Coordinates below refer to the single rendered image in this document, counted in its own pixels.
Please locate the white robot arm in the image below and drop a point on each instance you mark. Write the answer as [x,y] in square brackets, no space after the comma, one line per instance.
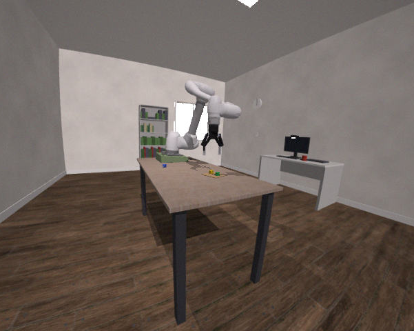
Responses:
[216,108]

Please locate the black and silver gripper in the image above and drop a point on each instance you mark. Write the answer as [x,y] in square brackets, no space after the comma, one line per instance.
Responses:
[213,134]

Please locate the tan mat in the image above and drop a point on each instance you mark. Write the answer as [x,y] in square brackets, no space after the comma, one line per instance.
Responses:
[213,175]

